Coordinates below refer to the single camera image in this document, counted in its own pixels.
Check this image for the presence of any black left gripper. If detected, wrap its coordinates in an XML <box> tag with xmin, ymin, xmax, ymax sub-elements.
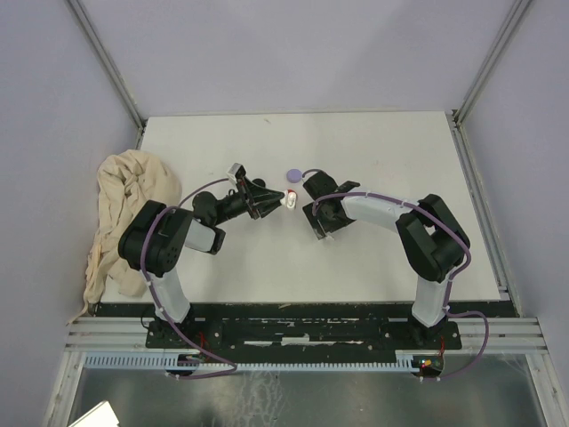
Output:
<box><xmin>213</xmin><ymin>175</ymin><xmax>287</xmax><ymax>226</ymax></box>

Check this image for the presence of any white earbud charging case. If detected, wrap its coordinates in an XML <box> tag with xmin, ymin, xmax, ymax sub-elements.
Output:
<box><xmin>281</xmin><ymin>191</ymin><xmax>297</xmax><ymax>210</ymax></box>

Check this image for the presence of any purple earbud charging case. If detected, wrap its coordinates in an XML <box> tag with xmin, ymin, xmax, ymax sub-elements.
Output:
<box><xmin>286</xmin><ymin>169</ymin><xmax>303</xmax><ymax>183</ymax></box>

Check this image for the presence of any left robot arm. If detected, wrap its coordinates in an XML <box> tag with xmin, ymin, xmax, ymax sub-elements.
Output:
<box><xmin>118</xmin><ymin>178</ymin><xmax>287</xmax><ymax>347</ymax></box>

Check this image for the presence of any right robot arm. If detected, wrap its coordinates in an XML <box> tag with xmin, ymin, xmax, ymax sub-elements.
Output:
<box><xmin>303</xmin><ymin>170</ymin><xmax>472</xmax><ymax>348</ymax></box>

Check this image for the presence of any cream crumpled cloth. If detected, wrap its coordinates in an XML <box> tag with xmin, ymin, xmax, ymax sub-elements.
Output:
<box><xmin>80</xmin><ymin>149</ymin><xmax>181</xmax><ymax>314</ymax></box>

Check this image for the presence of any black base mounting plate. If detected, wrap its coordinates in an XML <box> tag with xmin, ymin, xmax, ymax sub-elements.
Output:
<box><xmin>145</xmin><ymin>320</ymin><xmax>461</xmax><ymax>362</ymax></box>

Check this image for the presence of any white paper sheet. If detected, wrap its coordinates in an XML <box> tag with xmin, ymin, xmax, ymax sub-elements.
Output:
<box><xmin>69</xmin><ymin>401</ymin><xmax>120</xmax><ymax>427</ymax></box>

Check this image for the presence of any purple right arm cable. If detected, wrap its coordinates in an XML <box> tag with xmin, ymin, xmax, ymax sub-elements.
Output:
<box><xmin>300</xmin><ymin>167</ymin><xmax>492</xmax><ymax>380</ymax></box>

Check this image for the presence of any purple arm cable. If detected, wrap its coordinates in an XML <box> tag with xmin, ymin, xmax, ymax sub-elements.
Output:
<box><xmin>300</xmin><ymin>167</ymin><xmax>492</xmax><ymax>380</ymax></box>
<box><xmin>140</xmin><ymin>177</ymin><xmax>239</xmax><ymax>380</ymax></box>

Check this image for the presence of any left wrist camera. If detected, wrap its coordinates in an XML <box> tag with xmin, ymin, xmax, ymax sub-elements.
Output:
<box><xmin>227</xmin><ymin>163</ymin><xmax>246</xmax><ymax>182</ymax></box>

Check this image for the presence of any right aluminium corner post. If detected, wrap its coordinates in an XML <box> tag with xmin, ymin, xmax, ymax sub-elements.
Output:
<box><xmin>452</xmin><ymin>0</ymin><xmax>540</xmax><ymax>130</ymax></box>

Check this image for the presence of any aluminium corner post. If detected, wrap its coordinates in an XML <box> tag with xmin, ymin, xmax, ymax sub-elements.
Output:
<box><xmin>64</xmin><ymin>0</ymin><xmax>147</xmax><ymax>138</ymax></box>
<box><xmin>452</xmin><ymin>0</ymin><xmax>540</xmax><ymax>130</ymax></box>

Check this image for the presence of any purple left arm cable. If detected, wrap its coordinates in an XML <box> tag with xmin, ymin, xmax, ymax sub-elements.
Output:
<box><xmin>140</xmin><ymin>177</ymin><xmax>239</xmax><ymax>380</ymax></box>

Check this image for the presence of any white slotted cable duct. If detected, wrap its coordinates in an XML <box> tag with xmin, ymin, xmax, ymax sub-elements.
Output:
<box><xmin>84</xmin><ymin>350</ymin><xmax>441</xmax><ymax>371</ymax></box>

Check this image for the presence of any aluminium frame rail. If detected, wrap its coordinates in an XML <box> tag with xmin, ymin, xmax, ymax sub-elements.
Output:
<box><xmin>65</xmin><ymin>318</ymin><xmax>547</xmax><ymax>354</ymax></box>

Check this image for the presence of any left aluminium corner post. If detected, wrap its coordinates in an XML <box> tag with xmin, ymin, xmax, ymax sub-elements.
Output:
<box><xmin>64</xmin><ymin>0</ymin><xmax>147</xmax><ymax>138</ymax></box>

